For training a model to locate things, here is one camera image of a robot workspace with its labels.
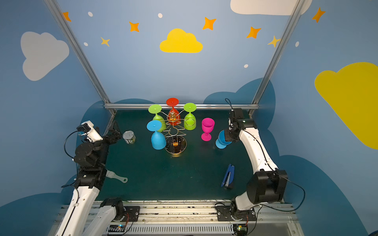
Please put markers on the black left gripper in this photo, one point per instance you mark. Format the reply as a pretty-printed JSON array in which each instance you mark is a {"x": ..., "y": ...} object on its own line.
[{"x": 110, "y": 137}]

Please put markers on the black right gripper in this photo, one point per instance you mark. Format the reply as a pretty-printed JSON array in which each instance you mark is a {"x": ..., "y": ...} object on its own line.
[{"x": 231, "y": 133}]

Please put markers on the blue wine glass front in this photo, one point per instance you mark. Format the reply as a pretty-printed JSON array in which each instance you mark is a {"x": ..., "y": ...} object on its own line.
[{"x": 221, "y": 143}]

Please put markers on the blue wine glass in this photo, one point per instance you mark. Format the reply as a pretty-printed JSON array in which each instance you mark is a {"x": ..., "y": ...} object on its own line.
[
  {"x": 157, "y": 139},
  {"x": 221, "y": 143}
]

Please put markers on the pink wine glass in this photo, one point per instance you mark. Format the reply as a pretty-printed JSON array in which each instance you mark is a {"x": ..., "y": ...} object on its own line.
[{"x": 207, "y": 127}]

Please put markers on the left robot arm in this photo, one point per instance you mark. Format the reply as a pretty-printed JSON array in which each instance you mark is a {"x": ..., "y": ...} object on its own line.
[{"x": 91, "y": 158}]

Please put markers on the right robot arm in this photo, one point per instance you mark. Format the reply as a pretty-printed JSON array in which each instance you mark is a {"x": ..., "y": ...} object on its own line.
[{"x": 268, "y": 183}]

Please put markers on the blue wine glass rear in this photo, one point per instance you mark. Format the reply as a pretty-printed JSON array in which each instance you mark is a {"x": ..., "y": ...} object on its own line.
[{"x": 157, "y": 139}]

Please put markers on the green wine glass right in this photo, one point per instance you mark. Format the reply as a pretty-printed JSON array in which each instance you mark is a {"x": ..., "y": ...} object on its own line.
[{"x": 189, "y": 120}]

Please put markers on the green wine glass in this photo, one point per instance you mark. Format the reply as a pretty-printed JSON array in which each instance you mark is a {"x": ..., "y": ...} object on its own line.
[
  {"x": 156, "y": 109},
  {"x": 189, "y": 120}
]

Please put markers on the green wine glass left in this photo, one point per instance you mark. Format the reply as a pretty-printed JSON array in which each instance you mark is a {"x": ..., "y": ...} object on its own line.
[{"x": 156, "y": 109}]

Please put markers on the red wine glass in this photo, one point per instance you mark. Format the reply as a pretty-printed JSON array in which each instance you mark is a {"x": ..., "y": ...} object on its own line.
[{"x": 173, "y": 116}]

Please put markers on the silver tin can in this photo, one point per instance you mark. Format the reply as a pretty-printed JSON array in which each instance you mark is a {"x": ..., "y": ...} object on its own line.
[{"x": 129, "y": 137}]

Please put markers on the grey dish brush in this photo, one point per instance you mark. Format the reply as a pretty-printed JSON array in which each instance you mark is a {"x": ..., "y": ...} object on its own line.
[{"x": 113, "y": 175}]

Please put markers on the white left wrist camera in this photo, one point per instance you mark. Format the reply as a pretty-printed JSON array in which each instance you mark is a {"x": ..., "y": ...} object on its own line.
[{"x": 89, "y": 131}]

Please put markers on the gold wire glass rack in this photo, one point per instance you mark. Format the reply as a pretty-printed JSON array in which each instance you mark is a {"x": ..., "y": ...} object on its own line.
[{"x": 175, "y": 135}]

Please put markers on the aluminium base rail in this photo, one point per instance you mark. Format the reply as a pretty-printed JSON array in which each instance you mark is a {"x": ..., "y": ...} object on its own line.
[{"x": 196, "y": 218}]

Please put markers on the left corner frame post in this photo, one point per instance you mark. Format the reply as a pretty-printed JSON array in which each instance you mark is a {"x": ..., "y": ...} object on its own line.
[{"x": 69, "y": 34}]

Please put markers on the corner frame post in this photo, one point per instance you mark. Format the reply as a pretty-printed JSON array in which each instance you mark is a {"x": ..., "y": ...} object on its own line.
[
  {"x": 287, "y": 32},
  {"x": 69, "y": 34}
]

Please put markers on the right corner frame post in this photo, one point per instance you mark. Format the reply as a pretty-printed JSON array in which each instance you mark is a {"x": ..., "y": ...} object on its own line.
[{"x": 287, "y": 32}]

